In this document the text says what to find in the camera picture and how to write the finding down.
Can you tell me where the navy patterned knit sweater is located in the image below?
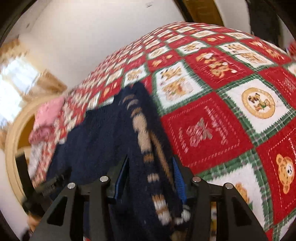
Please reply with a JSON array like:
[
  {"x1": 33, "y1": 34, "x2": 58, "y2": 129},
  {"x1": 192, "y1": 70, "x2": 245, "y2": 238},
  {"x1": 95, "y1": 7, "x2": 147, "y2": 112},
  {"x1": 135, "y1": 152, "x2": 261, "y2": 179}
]
[{"x1": 46, "y1": 82, "x2": 191, "y2": 240}]

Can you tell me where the person's left hand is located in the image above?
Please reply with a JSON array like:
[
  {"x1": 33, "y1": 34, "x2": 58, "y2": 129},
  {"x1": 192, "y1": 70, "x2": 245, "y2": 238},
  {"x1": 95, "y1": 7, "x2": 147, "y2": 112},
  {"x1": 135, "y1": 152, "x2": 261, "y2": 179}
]
[{"x1": 27, "y1": 213, "x2": 42, "y2": 232}]

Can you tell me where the grey floral pillow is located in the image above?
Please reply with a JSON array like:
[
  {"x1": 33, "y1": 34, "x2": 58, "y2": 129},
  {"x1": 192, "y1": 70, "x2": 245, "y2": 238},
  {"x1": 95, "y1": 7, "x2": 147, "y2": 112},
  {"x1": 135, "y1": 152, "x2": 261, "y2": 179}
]
[{"x1": 28, "y1": 142, "x2": 45, "y2": 179}]

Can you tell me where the cream and wood headboard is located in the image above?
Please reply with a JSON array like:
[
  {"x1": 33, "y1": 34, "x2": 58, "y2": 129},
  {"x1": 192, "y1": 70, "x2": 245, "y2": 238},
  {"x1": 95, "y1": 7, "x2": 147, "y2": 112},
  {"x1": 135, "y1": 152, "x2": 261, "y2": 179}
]
[{"x1": 4, "y1": 94, "x2": 59, "y2": 203}]

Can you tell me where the folded pink blanket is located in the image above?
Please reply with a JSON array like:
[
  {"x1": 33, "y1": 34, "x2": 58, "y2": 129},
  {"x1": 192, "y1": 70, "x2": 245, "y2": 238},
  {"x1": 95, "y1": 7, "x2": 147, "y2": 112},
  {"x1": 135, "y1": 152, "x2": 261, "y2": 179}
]
[{"x1": 28, "y1": 95, "x2": 65, "y2": 145}]

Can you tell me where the red checkered bear bedspread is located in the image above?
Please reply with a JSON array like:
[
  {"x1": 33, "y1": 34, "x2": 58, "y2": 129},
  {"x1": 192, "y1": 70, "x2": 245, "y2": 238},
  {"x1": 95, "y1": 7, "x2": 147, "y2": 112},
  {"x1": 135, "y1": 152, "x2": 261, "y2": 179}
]
[{"x1": 32, "y1": 22, "x2": 295, "y2": 240}]

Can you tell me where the beige patterned curtain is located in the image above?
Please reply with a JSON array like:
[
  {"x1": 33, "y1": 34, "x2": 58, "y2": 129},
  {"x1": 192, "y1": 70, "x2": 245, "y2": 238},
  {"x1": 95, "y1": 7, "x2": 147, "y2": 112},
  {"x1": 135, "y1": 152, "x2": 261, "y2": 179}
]
[{"x1": 1, "y1": 39, "x2": 67, "y2": 150}]

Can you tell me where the red plaid bag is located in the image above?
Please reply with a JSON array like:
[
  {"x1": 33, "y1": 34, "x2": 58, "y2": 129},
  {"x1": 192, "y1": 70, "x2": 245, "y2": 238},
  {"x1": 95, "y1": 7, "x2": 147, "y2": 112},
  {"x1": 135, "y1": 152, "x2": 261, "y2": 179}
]
[{"x1": 287, "y1": 40, "x2": 296, "y2": 58}]

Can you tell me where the brown wooden door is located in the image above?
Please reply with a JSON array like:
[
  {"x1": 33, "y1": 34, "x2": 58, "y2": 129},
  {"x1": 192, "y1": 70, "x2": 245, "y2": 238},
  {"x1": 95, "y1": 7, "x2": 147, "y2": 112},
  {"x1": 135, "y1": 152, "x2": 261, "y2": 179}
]
[{"x1": 174, "y1": 0, "x2": 224, "y2": 26}]

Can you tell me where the black folded stroller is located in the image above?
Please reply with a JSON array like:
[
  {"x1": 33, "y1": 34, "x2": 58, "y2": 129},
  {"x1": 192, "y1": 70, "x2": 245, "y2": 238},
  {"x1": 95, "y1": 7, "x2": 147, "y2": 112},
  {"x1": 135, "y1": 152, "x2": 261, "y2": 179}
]
[{"x1": 245, "y1": 0, "x2": 283, "y2": 48}]

